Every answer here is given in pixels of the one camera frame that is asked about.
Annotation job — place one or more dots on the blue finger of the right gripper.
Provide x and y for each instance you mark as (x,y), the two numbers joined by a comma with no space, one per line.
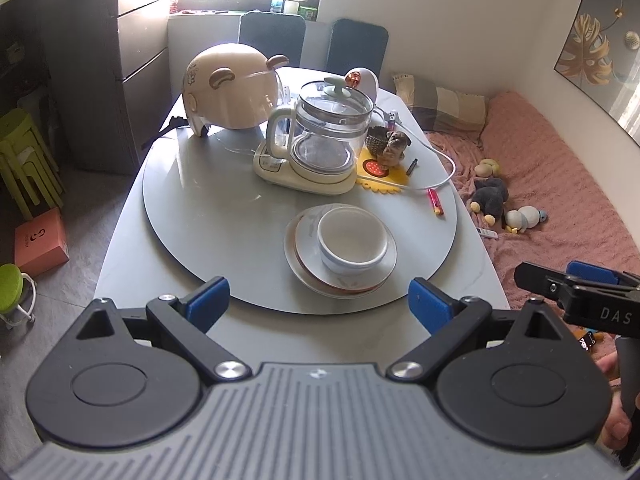
(596,274)

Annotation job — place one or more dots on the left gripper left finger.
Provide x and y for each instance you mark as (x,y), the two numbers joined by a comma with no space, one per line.
(183,324)

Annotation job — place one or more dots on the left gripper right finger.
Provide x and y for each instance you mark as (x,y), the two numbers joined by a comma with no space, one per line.
(453,326)

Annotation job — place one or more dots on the plain white bowl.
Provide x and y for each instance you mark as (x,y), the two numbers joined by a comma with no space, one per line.
(351,240)

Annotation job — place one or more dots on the floral bowl with orange rim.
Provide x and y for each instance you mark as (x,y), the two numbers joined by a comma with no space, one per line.
(345,248)

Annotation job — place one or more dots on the person's right hand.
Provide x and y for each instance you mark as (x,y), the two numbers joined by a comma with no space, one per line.
(617,427)

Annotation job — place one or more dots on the white blue plush toy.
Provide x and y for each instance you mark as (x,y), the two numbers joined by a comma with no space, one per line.
(525,218)

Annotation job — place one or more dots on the round grey lazy susan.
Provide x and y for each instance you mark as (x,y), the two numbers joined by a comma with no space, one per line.
(216,217)

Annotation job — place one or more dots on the white remote control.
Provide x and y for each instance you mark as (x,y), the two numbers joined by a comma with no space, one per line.
(487,233)

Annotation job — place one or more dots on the pink bed blanket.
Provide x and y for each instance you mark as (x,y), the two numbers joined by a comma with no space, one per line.
(540,170)

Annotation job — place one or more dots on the white plate under stack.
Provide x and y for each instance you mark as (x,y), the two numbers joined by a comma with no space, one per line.
(303,254)

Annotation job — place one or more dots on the pink and yellow lighter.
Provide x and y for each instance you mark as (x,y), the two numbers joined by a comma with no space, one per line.
(435,202)

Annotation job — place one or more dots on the black plush toy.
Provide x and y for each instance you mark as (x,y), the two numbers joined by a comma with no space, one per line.
(489,198)

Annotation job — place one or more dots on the yellow plush toy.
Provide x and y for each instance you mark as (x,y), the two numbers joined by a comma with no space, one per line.
(487,168)

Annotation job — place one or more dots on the orange cardboard box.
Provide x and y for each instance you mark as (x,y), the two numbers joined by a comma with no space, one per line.
(40,244)

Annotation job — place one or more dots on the yellow sunflower coaster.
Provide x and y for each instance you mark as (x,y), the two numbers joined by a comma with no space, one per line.
(374,177)

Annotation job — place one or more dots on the green round stool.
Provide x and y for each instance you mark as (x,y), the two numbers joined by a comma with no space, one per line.
(18,296)

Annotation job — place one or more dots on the brown dog figurine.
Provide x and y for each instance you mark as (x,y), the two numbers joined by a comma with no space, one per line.
(387,146)

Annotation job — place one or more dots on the glass kettle on cream base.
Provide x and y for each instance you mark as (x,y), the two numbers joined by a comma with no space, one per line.
(313,143)

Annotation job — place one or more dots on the checkered pillow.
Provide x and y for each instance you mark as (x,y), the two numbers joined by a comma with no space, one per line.
(440,109)

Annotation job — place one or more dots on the green plastic stool stack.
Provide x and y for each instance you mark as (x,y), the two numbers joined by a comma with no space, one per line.
(28,169)

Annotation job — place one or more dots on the beige bear helmet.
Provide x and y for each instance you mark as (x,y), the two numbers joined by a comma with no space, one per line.
(232,86)

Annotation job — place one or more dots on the white round lamp gadget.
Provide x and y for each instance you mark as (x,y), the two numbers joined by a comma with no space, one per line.
(363,80)

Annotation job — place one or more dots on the dark chair right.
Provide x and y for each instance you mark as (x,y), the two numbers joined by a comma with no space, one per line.
(354,44)

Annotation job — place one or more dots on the dark chair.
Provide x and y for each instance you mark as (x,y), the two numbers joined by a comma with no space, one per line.
(354,44)
(274,33)

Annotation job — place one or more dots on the dark chair left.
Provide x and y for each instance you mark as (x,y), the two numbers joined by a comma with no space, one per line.
(274,33)

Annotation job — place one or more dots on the dark wooden cabinet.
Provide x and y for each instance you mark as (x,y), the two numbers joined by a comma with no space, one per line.
(109,67)

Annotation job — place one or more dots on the gold leaf wall picture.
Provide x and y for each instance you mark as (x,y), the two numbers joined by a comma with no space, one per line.
(600,57)

